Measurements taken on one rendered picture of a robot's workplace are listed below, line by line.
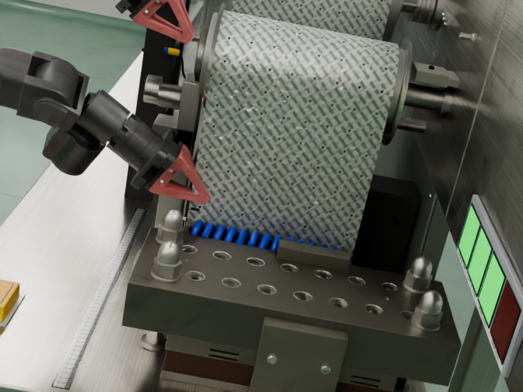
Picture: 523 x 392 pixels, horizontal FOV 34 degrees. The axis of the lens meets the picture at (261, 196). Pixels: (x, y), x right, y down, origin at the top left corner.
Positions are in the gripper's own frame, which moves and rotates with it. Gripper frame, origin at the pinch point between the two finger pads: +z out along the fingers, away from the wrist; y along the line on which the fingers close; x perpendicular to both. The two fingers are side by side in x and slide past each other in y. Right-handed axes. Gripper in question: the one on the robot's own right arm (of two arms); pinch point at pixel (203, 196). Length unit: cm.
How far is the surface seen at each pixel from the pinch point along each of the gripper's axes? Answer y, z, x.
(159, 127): -7.0, -10.1, 1.2
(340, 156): 0.2, 10.1, 16.7
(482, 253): 30.2, 19.6, 25.5
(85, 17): -555, -69, -160
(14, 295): 9.1, -11.5, -24.2
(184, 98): -7.0, -10.1, 6.9
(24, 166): -249, -27, -139
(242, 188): 0.3, 3.2, 4.5
